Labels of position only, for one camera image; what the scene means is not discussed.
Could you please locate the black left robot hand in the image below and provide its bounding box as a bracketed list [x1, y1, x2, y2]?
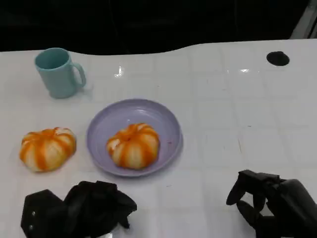
[62, 180, 138, 236]

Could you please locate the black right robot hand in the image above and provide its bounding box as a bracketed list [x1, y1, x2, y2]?
[226, 169, 317, 238]

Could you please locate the orange and white bread roll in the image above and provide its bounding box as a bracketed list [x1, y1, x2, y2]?
[19, 126, 77, 173]
[106, 122, 160, 171]

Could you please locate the lilac plate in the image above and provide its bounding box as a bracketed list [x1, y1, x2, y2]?
[86, 98, 184, 178]

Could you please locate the pale green mug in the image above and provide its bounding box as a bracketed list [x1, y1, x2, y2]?
[34, 47, 87, 99]

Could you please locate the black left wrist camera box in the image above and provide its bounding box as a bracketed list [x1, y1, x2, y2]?
[20, 189, 68, 238]

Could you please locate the black table cable grommet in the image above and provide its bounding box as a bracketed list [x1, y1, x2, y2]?
[266, 51, 290, 66]

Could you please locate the white background frame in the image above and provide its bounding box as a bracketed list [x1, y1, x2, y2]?
[290, 0, 317, 40]

